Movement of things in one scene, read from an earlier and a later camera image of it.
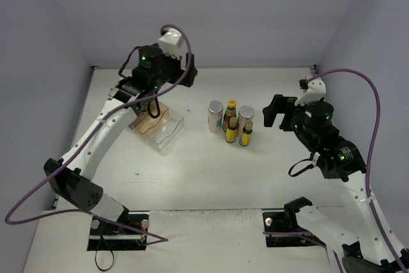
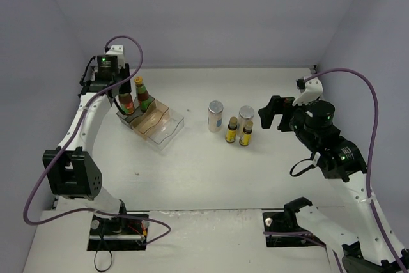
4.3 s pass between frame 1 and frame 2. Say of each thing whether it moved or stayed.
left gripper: moved
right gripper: stayed
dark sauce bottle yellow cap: moved
